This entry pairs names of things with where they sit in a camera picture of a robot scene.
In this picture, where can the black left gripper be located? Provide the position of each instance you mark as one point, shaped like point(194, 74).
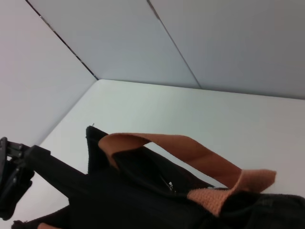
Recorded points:
point(6, 198)

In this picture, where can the silver zipper pull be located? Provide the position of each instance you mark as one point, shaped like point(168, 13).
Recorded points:
point(170, 185)

